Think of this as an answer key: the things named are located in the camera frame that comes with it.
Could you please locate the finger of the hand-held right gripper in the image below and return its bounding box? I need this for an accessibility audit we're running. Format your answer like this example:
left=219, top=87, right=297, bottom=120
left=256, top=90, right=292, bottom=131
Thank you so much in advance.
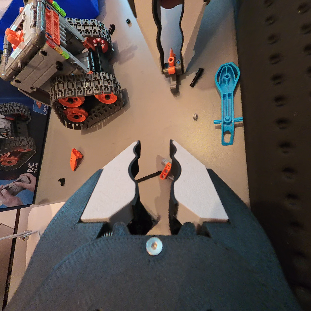
left=177, top=0, right=207, bottom=74
left=135, top=0, right=168, bottom=75

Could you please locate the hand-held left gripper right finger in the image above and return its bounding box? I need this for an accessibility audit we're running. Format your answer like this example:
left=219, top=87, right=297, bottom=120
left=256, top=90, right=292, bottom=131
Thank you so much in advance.
left=170, top=140, right=229, bottom=231

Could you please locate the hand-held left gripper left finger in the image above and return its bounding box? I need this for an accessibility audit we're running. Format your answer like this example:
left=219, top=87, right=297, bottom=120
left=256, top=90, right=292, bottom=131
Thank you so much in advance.
left=81, top=140, right=142, bottom=226

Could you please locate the orange grey brick assembly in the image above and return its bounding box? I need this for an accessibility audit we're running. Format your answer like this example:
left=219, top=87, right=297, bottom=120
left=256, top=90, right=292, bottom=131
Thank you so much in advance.
left=162, top=47, right=182, bottom=95

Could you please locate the orange beam with black axle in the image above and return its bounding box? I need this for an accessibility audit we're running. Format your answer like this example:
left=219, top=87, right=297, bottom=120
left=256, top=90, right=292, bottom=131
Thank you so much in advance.
left=136, top=157, right=173, bottom=182

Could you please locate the orange curved brick piece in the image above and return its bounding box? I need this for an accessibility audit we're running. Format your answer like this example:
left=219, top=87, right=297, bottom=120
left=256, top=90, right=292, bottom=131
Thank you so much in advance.
left=69, top=148, right=83, bottom=172

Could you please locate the blue plastic storage bin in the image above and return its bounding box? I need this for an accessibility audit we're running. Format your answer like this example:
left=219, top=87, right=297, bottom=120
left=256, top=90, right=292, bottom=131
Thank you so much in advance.
left=0, top=0, right=105, bottom=43

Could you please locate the long black pin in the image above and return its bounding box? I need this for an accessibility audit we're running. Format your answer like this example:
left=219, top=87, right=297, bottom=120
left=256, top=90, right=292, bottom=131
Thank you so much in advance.
left=190, top=68, right=204, bottom=87

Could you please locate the white book stand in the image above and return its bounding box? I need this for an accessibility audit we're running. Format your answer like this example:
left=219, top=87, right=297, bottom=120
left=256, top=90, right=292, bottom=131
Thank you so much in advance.
left=0, top=201, right=67, bottom=310

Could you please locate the teal plastic separator tool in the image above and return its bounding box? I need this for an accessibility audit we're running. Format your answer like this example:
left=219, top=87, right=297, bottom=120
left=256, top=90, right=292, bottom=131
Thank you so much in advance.
left=214, top=62, right=243, bottom=146

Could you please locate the toy vehicle product box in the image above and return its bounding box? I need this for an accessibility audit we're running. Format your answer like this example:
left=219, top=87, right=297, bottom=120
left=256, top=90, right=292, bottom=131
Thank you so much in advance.
left=0, top=80, right=51, bottom=212

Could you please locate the grey orange tracked toy vehicle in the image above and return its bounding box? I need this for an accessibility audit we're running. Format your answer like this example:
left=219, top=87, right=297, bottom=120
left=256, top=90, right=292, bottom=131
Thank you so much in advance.
left=0, top=0, right=128, bottom=130

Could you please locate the black dimpled foam mat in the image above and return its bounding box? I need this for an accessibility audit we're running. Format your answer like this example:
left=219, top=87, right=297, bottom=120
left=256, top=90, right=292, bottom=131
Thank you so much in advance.
left=234, top=0, right=311, bottom=311

